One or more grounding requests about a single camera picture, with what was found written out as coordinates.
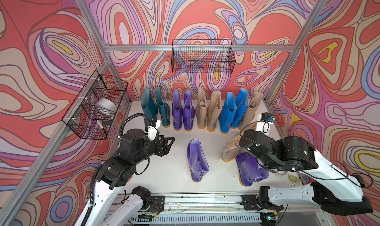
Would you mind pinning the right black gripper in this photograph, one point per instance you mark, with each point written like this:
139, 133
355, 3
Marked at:
246, 131

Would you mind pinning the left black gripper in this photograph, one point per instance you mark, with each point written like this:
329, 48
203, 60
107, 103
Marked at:
165, 150

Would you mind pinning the beige boot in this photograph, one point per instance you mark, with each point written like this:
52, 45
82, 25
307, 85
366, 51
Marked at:
232, 149
201, 109
214, 110
249, 114

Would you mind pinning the teal boot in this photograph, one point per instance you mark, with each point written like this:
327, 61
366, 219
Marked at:
163, 108
148, 105

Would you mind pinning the dark purple boot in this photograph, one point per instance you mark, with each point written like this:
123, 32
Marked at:
188, 111
177, 110

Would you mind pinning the blue boot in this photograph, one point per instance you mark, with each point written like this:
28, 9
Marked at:
242, 104
228, 113

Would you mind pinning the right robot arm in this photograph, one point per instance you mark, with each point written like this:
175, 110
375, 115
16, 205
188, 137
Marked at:
334, 190

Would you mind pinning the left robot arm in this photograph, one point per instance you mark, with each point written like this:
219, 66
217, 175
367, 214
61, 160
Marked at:
102, 198

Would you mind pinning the yellow binder clip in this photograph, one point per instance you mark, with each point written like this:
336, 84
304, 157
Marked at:
295, 180

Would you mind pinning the white tape roll in basket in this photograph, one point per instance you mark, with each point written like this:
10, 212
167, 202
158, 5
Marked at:
106, 106

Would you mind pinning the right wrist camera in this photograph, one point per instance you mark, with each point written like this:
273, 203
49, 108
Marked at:
265, 121

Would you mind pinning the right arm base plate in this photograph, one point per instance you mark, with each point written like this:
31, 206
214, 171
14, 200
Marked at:
253, 202

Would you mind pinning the black wire basket left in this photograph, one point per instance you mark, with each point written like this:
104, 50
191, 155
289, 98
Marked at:
82, 115

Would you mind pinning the black wire basket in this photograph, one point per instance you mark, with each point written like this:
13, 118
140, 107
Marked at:
203, 56
82, 115

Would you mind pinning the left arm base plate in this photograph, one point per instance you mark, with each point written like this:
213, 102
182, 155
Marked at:
154, 204

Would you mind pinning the black wire basket back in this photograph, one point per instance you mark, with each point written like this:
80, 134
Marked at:
203, 56

